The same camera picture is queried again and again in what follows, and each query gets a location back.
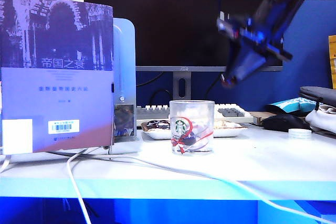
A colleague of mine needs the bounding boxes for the black computer mouse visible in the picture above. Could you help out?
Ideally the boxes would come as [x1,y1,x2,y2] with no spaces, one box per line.
[262,113,312,132]

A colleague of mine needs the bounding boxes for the looped black cable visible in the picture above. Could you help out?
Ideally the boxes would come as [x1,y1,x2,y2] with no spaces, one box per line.
[151,89,172,106]

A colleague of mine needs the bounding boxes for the white rectangular tray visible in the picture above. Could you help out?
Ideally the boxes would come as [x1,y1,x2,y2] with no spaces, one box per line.
[141,120,249,140]

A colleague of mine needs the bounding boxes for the grey monitor stand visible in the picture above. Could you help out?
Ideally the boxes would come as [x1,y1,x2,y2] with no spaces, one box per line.
[172,71,192,101]

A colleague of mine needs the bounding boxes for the black computer monitor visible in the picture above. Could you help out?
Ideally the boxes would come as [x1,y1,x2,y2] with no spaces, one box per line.
[83,0,284,72]

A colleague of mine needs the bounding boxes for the beige snack pieces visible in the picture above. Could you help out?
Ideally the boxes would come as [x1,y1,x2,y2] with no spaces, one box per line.
[214,119,243,130]

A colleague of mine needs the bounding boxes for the short white cable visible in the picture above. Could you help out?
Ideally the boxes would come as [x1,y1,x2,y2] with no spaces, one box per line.
[66,148,92,224]

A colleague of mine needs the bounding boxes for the yellow paper package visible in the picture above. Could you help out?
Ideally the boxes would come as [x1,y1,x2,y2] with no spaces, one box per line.
[328,35,336,90]

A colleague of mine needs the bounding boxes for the long white cable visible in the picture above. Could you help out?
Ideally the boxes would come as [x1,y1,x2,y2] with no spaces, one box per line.
[49,151,336,223]

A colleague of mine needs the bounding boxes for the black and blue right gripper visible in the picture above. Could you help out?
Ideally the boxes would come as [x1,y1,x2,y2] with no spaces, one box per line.
[216,0,293,86]

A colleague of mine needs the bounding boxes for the white and grey keyboard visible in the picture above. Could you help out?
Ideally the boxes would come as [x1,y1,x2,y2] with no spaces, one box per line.
[135,103,255,124]

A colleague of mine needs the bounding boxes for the white crumpled cloth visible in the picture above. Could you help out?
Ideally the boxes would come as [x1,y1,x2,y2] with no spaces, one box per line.
[304,104,336,135]

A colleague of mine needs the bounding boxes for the dark grey fabric pouch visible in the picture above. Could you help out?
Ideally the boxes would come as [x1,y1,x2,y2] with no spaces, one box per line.
[299,86,336,109]

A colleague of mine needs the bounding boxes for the dark fruit pile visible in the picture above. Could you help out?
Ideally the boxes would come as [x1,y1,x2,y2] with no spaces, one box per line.
[143,120,171,131]

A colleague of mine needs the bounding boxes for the brown cardboard box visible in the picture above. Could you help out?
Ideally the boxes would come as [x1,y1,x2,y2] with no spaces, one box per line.
[248,111,274,126]

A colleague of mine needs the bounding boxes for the blue and white snack bag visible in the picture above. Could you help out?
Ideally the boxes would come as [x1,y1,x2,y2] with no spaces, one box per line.
[266,97,320,115]

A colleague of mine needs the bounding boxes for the clear printed drinking glass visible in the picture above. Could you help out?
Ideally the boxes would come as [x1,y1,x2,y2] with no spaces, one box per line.
[169,100,215,156]

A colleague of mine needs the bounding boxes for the purple cover paperback book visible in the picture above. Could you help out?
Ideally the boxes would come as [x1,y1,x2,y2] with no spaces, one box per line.
[0,0,116,155]

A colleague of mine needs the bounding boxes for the white round lid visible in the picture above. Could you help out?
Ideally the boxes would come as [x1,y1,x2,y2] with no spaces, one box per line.
[288,128,312,140]

